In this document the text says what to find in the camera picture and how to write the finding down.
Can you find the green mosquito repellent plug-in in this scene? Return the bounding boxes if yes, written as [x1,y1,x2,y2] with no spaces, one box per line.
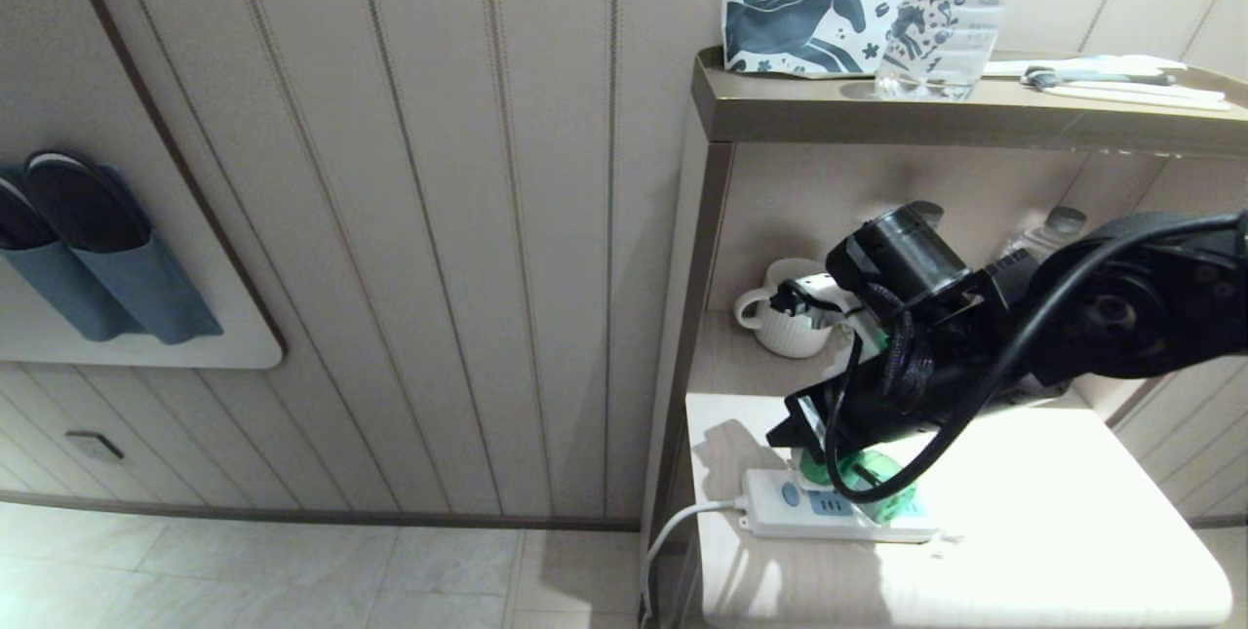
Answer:
[788,449,922,525]

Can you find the white blue power strip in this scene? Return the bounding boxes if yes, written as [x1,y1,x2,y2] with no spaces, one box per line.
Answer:
[739,468,961,546]

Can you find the white ribbed mug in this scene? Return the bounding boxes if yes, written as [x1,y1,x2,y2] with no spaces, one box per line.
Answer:
[733,258,839,359]

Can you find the plain label water bottle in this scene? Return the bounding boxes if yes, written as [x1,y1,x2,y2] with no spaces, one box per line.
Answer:
[882,201,945,230]

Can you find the patterned label water bottle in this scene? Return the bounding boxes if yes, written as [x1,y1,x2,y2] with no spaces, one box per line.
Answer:
[1004,207,1086,264]

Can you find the beige wooden shelf nightstand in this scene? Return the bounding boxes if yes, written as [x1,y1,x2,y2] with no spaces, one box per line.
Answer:
[641,46,1248,629]

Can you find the white wrapped toothbrush stick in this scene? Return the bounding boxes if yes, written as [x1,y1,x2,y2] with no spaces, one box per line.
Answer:
[1038,83,1228,111]

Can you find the white wrapped toiletry packet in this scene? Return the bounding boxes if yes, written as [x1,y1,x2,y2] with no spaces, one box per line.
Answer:
[980,55,1186,79]

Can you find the large clear water bottle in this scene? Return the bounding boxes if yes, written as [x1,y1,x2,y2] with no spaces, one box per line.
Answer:
[873,0,1034,101]

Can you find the horse print pouch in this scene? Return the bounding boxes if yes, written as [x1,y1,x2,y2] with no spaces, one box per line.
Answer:
[721,0,913,80]

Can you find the dark slippers in blue holder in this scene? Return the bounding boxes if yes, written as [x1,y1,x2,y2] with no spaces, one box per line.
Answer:
[73,166,225,346]

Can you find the black slipper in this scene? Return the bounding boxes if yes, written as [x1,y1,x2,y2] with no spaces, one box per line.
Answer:
[26,152,154,256]
[0,169,61,253]

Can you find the blue fabric slipper pouch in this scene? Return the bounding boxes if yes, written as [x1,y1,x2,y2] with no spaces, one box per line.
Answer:
[0,244,147,343]

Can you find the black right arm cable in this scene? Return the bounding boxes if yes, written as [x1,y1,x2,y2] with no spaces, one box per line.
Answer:
[824,210,1248,503]

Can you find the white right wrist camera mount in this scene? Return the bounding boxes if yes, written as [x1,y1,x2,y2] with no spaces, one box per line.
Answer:
[770,276,864,330]

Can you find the grey wall socket plate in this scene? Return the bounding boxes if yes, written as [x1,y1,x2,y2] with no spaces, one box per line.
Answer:
[66,431,126,462]

